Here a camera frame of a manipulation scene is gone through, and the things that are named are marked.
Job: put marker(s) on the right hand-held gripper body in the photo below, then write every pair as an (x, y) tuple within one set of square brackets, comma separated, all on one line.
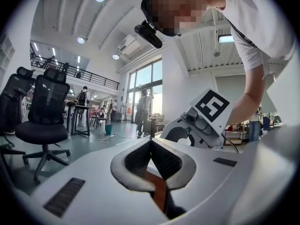
[(212, 107)]

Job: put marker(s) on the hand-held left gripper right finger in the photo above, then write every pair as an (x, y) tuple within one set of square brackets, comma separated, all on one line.
[(218, 184)]

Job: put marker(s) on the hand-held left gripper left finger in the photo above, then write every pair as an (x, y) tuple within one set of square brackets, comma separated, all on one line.
[(98, 186)]

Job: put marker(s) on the person's right forearm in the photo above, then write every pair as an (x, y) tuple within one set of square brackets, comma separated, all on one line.
[(246, 104)]

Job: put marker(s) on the grey roller blind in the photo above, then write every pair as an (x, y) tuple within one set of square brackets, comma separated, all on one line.
[(234, 90)]

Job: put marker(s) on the teal bucket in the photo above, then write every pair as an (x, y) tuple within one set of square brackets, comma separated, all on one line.
[(108, 129)]

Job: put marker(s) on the tall glass window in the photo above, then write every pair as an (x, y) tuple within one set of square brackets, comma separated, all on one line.
[(150, 85)]

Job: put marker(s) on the rectangular ceiling lamp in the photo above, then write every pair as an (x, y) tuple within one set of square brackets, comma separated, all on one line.
[(226, 38)]

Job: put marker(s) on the dark standing desk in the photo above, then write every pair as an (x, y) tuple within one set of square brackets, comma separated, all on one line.
[(80, 118)]

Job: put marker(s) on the red chair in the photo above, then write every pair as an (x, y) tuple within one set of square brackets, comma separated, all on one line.
[(97, 115)]

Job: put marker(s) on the black mesh office chair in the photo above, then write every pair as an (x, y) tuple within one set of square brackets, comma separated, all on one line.
[(11, 97), (47, 116)]

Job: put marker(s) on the person's white shirt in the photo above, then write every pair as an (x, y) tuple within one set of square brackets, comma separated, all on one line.
[(257, 24)]

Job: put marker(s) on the white air conditioner unit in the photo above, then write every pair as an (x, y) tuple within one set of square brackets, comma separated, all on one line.
[(128, 44)]

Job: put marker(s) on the person's head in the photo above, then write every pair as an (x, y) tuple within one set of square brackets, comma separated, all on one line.
[(178, 6)]

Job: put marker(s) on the black balcony railing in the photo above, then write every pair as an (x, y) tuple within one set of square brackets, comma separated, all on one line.
[(89, 75)]

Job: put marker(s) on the black head-worn camera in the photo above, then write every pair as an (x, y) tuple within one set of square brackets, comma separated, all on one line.
[(148, 33)]

